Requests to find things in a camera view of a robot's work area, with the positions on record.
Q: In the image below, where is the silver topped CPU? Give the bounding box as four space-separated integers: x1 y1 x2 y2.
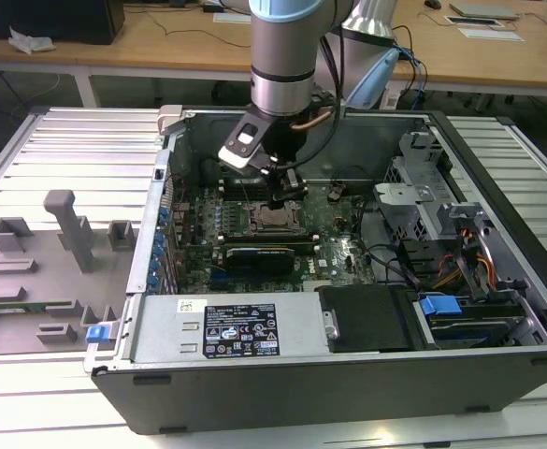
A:
258 208 295 230

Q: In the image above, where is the CPU socket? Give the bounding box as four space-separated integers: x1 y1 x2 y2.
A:
248 200 305 235

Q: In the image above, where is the black drive cover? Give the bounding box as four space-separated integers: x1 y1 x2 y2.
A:
316 284 417 354

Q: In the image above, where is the pale blue teach pendant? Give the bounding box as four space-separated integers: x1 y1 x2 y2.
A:
345 46 402 110

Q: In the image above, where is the black graphics card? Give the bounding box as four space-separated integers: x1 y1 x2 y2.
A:
223 245 298 279

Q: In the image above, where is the white flat box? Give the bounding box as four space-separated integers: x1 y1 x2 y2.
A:
213 12 254 24

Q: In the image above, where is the green motherboard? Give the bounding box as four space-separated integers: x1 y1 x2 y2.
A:
172 180 377 294

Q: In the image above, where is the metal drive cage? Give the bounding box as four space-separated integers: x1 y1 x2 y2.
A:
373 132 485 236

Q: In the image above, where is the long wooden desk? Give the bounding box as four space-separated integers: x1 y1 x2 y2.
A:
0 0 547 109

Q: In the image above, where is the silver power supply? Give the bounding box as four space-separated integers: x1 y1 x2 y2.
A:
130 295 332 363

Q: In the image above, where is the white keyboard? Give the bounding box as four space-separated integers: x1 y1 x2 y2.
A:
444 15 507 28

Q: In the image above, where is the hard disk in blue carrier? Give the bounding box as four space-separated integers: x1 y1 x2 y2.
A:
417 293 529 350

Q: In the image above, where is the white paper sheet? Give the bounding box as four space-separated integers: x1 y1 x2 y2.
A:
457 27 525 44

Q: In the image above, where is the silver laptop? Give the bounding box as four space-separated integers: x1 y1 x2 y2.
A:
449 1 521 22

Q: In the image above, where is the black and grey PC case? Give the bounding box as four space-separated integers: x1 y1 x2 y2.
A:
83 105 547 436

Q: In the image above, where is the black computer tower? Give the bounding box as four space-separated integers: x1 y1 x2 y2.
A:
0 0 126 46

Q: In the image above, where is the white crumpled paper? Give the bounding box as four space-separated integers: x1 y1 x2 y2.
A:
7 24 58 54

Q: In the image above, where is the grey parts rack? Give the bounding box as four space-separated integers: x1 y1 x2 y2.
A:
0 188 140 358

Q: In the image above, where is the green RAM stick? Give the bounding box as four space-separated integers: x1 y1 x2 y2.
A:
0 301 52 314

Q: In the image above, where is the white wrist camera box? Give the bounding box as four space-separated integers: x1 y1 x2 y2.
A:
216 117 275 170

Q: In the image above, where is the black camera cable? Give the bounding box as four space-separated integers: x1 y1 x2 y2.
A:
266 25 350 170

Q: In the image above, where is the grey case handle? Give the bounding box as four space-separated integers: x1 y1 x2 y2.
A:
157 104 195 138

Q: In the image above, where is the blue cable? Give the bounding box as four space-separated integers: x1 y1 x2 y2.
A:
393 42 427 109

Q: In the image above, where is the black internal cable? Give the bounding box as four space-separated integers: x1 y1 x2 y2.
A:
356 198 425 287

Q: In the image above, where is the orange yellow wire bundle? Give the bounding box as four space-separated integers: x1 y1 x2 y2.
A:
440 227 497 292

